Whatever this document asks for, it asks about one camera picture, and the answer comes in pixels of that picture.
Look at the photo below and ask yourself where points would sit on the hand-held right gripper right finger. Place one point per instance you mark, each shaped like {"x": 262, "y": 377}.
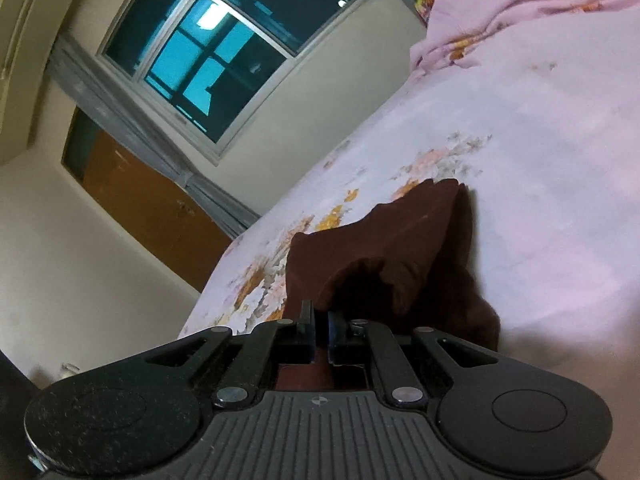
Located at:
{"x": 333, "y": 334}

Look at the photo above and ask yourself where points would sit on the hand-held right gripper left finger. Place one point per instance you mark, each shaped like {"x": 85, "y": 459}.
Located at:
{"x": 309, "y": 332}

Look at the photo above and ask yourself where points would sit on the dark brown garment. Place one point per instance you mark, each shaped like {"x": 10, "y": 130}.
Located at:
{"x": 400, "y": 245}

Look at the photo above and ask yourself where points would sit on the brown wooden door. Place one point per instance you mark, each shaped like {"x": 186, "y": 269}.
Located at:
{"x": 145, "y": 200}

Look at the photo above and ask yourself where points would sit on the clear plastic wrapper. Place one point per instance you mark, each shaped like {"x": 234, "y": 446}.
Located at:
{"x": 70, "y": 370}

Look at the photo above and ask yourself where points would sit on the bed with floral sheet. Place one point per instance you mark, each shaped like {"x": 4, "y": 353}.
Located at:
{"x": 530, "y": 170}

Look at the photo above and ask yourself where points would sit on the grey curtain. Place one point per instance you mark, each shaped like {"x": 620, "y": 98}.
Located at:
{"x": 125, "y": 120}

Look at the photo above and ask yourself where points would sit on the dark wooden furniture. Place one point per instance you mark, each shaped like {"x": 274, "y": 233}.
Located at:
{"x": 15, "y": 370}

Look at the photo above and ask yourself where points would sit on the sliding glass window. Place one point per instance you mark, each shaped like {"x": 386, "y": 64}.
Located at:
{"x": 200, "y": 55}

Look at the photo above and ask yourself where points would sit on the pink floral blanket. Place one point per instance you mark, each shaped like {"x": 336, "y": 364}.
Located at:
{"x": 525, "y": 5}

